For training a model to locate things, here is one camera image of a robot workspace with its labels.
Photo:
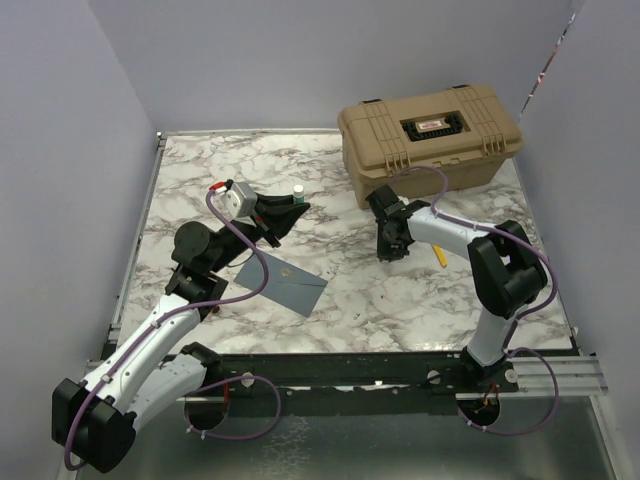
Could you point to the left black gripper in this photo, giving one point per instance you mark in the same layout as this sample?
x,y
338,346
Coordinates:
x,y
278,216

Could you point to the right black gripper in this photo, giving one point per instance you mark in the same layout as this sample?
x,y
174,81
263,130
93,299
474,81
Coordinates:
x,y
384,251

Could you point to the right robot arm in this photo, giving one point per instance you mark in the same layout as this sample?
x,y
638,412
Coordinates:
x,y
507,271

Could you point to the grey blue envelope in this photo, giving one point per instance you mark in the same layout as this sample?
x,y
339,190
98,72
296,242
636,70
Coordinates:
x,y
288,285

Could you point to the green white glue stick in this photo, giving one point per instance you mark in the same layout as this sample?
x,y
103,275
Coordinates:
x,y
298,194

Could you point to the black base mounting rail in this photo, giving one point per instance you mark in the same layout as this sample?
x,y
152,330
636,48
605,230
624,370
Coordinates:
x,y
258,385

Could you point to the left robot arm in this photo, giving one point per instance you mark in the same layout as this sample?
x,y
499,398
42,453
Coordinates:
x,y
96,419

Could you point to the tan plastic toolbox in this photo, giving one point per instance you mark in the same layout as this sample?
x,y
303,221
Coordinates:
x,y
464,131

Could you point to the aluminium table frame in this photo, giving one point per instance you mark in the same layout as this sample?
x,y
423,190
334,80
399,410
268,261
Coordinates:
x,y
364,306

